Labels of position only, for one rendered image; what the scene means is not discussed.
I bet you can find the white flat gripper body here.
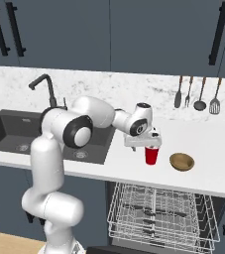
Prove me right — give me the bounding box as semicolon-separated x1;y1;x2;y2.
123;133;164;149

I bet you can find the red cup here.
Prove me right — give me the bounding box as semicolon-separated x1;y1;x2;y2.
144;146;161;166

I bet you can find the brown wooden bowl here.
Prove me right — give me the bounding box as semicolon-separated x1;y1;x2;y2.
169;152;196;173

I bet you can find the dark dishwasher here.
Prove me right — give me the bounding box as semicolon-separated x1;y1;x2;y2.
104;180;225;254

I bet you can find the dark dishwasher door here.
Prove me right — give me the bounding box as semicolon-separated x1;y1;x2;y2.
84;244;148;254

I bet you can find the hanging metal fork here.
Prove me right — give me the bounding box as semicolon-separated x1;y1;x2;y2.
183;75;194;109

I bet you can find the hanging dark ladle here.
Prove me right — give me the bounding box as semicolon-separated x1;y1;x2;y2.
192;76;208;112

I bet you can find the hanging slotted metal spatula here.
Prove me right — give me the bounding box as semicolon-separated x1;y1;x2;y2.
208;77;223;116

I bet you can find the black tap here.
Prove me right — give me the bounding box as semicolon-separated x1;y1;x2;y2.
28;72;69;112

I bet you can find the dark grey sink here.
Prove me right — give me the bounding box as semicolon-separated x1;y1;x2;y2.
0;108;117;166

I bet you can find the white wire dishwasher rack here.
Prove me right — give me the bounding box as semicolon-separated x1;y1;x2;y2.
106;181;222;254

